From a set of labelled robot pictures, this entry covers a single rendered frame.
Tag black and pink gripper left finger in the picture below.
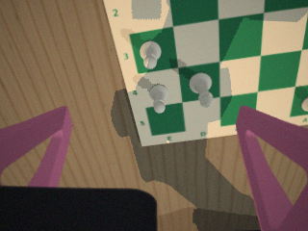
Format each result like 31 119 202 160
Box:
0 106 72 188

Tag white pawn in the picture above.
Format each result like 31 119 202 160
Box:
140 40 161 69
149 85 168 114
301 96 308 112

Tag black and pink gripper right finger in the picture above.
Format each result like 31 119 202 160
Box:
236 106 308 231

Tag green and cream chessboard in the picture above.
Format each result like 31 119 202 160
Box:
104 0 308 146

